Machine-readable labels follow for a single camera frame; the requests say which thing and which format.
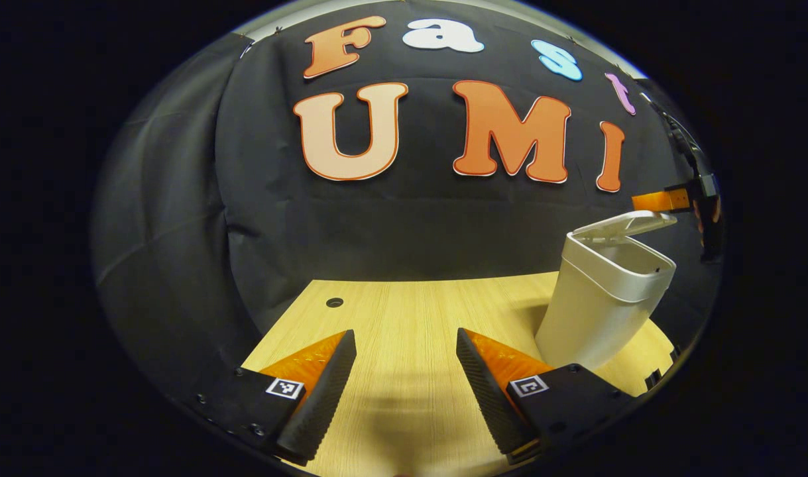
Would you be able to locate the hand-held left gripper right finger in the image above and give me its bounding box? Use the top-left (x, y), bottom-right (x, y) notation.
top-left (455, 328), bottom-right (636, 464)

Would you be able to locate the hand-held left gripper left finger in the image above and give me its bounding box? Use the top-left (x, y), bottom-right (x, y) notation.
top-left (192, 329), bottom-right (358, 466)

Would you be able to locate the white desktop garbage bin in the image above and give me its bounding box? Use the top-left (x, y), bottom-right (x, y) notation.
top-left (535, 211), bottom-right (678, 372)

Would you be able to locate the wooden desktop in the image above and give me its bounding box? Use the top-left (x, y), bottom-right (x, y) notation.
top-left (241, 272), bottom-right (676, 477)

